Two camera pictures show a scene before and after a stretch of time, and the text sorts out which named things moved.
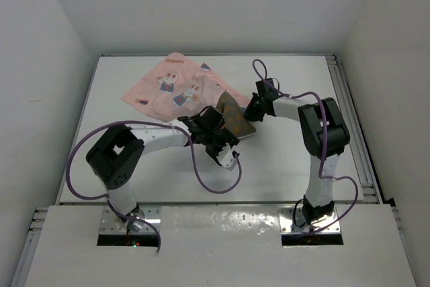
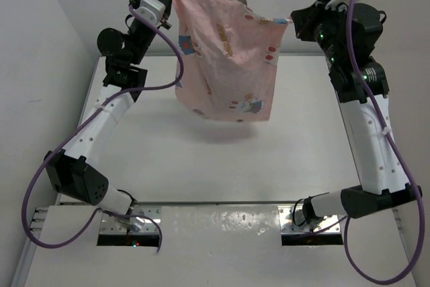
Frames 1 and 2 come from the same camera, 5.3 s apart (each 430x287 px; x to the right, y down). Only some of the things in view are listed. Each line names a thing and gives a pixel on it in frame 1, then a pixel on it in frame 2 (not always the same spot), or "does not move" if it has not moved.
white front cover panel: x=220 y=247 does not move
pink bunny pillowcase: x=179 y=85 to x=230 y=56
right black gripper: x=254 y=107 to x=305 y=21
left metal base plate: x=109 y=224 does not move
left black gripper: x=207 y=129 to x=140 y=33
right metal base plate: x=287 y=226 does not move
